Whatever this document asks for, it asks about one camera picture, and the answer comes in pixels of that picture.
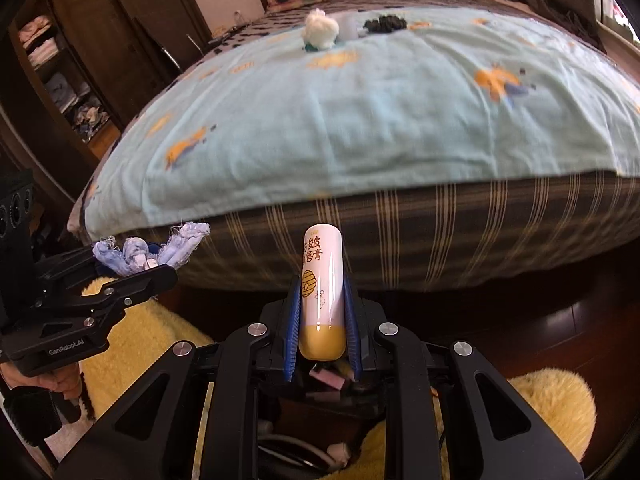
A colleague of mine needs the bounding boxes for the pale blue frayed cloth bundle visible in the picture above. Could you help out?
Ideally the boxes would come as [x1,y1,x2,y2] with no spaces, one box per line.
[91,220,211,277]

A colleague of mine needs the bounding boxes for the black and white striped blanket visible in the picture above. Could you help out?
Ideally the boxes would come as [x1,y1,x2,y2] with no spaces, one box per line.
[112,0,608,126]

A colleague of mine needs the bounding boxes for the window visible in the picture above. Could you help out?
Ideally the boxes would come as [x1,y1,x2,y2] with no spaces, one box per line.
[595,0,640,46]

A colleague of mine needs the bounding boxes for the yellow and white lip balm tube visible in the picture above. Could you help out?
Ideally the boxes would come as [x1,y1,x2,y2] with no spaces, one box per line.
[298,224,347,361]

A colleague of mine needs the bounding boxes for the clear plastic cup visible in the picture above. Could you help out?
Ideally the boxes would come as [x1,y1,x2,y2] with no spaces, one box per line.
[339,14,368,41]

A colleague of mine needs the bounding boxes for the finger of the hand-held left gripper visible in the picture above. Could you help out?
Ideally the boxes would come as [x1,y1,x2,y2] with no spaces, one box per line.
[37,265,179,326]
[35,245,108,288]

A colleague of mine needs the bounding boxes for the white charger cables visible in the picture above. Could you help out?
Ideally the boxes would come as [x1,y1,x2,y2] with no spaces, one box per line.
[210,22,248,43]

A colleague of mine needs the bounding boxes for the black wrist strap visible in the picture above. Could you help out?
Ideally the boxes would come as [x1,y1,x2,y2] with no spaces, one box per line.
[0,385,63,446]

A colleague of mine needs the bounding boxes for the white plush toy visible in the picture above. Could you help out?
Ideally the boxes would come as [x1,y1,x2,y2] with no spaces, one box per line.
[301,9,342,52]

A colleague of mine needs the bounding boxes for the light blue printed sheet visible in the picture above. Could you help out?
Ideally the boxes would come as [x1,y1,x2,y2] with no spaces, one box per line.
[82,7,640,243]

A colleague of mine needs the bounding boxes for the stacks of folded clothes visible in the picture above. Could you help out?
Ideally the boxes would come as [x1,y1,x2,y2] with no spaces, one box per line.
[17,15,116,143]

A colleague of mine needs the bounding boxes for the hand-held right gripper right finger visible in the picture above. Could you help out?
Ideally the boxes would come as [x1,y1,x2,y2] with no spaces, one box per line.
[342,280,586,480]

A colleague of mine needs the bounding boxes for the person's left hand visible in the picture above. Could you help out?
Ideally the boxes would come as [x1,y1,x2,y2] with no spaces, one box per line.
[0,360,83,403]

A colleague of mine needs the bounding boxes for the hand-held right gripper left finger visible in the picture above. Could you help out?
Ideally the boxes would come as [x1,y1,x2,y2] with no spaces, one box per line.
[52,277,306,480]

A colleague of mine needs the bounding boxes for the dark brown curtain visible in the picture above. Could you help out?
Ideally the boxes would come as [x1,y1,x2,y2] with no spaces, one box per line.
[510,0,608,56]

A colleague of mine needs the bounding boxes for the dark wooden wardrobe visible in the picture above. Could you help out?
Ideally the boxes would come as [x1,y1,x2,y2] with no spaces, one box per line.
[0,0,211,201]

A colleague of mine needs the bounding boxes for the yellow fluffy rug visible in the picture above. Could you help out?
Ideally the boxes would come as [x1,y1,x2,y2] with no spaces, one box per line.
[80,280,598,480]

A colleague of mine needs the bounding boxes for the black scrunchie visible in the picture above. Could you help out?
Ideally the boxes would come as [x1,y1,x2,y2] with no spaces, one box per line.
[363,15,407,34]

